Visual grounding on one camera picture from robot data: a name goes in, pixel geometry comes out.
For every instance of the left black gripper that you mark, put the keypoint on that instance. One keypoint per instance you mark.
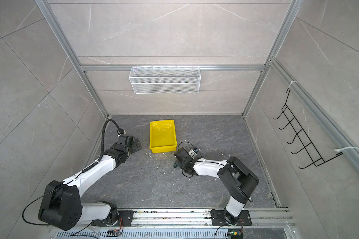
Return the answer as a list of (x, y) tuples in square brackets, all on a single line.
[(136, 148)]

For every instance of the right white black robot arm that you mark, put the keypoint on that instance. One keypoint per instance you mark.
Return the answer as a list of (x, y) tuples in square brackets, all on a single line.
[(237, 178)]

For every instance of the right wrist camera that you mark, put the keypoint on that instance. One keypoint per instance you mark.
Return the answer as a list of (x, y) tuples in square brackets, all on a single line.
[(193, 152)]

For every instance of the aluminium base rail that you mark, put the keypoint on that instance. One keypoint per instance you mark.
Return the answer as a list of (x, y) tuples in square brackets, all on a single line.
[(267, 223)]

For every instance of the black mounting plate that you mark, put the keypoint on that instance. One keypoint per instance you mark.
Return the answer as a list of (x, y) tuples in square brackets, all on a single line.
[(122, 218), (218, 218)]

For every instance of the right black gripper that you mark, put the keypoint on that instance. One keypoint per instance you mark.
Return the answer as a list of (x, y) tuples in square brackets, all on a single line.
[(178, 163)]

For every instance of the yellow plastic bin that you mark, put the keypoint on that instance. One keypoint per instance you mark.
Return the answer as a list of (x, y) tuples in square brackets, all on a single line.
[(163, 136)]

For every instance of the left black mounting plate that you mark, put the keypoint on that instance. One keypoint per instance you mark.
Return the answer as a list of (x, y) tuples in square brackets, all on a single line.
[(122, 218)]

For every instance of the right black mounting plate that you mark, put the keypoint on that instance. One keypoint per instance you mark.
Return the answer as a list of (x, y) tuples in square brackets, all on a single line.
[(218, 218)]

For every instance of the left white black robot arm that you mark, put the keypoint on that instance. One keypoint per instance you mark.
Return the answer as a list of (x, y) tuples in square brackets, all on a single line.
[(62, 207)]

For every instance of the white wire mesh basket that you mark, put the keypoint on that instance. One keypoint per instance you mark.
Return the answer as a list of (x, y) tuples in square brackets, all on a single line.
[(165, 80)]

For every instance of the black wire hook rack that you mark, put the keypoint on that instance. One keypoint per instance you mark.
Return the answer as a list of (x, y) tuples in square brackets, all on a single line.
[(300, 134)]

